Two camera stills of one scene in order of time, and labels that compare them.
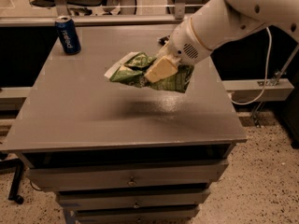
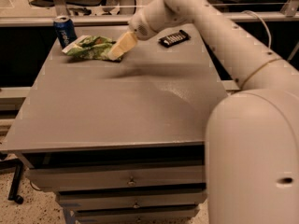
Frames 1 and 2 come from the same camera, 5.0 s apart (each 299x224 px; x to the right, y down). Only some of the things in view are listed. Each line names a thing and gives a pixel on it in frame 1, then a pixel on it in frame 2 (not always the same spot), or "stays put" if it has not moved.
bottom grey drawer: x=137 y=215 stays put
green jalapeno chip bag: x=130 y=67 -> x=92 y=47
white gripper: x=183 y=46 -> x=139 y=26
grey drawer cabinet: x=118 y=154 stays put
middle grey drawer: x=134 y=199 stays put
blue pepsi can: x=68 y=35 stays put
